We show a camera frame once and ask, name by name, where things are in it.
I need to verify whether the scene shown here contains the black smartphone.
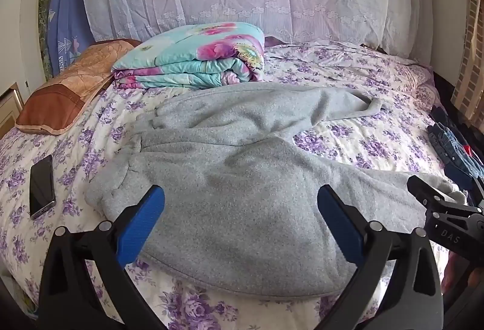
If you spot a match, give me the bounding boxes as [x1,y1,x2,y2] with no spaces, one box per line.
[29,154,57,220]

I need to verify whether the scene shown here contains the purple pillow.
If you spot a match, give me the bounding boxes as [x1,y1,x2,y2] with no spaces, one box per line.
[265,35,293,49]
[414,63,438,104]

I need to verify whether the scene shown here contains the brown patterned pillow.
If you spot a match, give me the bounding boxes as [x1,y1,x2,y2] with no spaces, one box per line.
[15,38,142,136]

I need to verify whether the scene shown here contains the person's right hand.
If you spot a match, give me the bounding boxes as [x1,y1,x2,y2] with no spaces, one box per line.
[444,250,482,296]

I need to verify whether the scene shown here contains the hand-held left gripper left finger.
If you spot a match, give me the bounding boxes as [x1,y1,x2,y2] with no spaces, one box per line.
[38,184,167,330]

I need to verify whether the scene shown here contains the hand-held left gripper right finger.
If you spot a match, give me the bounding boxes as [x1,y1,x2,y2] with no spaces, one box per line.
[317,184,444,330]

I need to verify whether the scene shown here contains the folded teal floral quilt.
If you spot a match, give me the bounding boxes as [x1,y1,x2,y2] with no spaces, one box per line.
[112,22,265,89]

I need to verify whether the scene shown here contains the brick pattern curtain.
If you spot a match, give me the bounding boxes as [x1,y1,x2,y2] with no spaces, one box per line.
[450,0,484,122]

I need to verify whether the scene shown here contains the blue denim garment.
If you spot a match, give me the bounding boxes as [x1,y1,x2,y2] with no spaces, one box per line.
[428,122,484,181]

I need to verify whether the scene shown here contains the blue printed cloth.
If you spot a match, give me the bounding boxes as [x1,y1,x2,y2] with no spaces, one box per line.
[48,0,95,75]

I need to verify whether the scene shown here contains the dark navy garment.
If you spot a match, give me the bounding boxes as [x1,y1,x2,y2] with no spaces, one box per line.
[431,106,456,128]

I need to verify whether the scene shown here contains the purple floral bedspread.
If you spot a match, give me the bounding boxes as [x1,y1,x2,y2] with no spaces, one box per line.
[0,40,450,330]

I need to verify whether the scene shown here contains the grey fleece pants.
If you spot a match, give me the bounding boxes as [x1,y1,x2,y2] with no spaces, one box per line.
[84,82,467,296]

